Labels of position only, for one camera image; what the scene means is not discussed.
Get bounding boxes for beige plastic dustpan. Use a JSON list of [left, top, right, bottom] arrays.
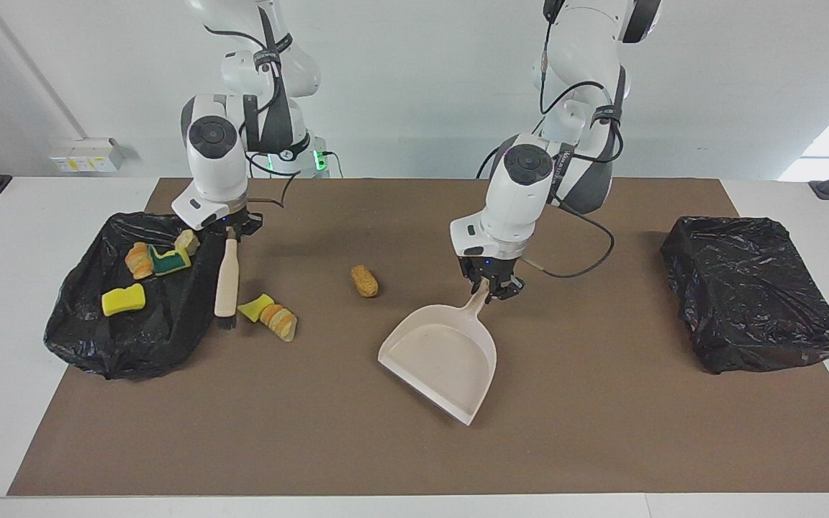
[[377, 279, 498, 427]]

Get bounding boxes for black bag lined bin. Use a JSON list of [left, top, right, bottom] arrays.
[[660, 216, 829, 375], [44, 211, 232, 381]]

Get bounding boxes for white wall socket box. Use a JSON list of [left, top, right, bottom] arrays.
[[50, 137, 127, 173]]

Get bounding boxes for brown bread roll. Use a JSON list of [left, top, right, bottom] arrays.
[[350, 265, 379, 299]]

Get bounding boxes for brown table mat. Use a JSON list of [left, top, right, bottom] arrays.
[[8, 178, 829, 497]]

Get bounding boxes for black left base cable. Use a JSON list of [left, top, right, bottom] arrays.
[[476, 147, 503, 179]]

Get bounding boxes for beige hand brush black bristles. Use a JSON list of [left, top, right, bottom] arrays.
[[214, 228, 241, 331]]

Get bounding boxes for notched yellow sponge piece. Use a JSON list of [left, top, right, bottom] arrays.
[[148, 245, 192, 277]]

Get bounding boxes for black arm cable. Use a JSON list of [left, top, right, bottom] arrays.
[[202, 25, 302, 209], [521, 22, 625, 280]]

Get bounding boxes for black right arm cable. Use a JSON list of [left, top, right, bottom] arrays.
[[202, 25, 302, 209]]

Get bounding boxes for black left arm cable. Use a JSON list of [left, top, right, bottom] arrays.
[[521, 22, 625, 280]]

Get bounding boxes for orange striped croissant piece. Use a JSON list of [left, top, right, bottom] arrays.
[[124, 242, 155, 281], [260, 303, 298, 343]]

